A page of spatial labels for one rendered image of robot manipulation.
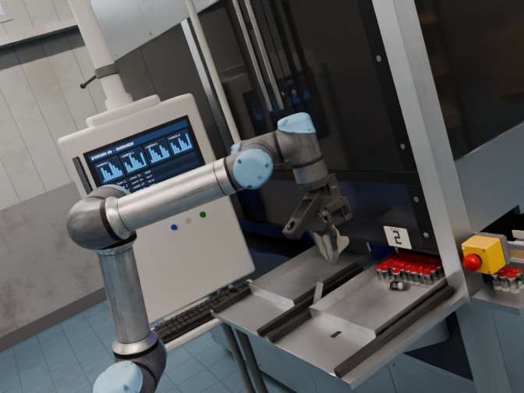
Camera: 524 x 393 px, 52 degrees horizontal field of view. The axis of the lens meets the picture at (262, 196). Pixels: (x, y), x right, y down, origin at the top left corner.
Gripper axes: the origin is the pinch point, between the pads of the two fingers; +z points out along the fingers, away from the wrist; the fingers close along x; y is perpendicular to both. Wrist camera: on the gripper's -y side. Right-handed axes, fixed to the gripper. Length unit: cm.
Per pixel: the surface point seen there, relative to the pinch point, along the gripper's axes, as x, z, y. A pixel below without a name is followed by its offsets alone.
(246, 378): 98, 75, 4
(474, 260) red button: -19.5, 8.9, 24.6
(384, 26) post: -8, -47, 28
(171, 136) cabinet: 87, -33, 8
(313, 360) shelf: 3.3, 21.6, -11.3
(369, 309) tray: 6.9, 21.4, 11.5
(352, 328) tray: 2.3, 19.9, 1.5
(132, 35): 139, -76, 28
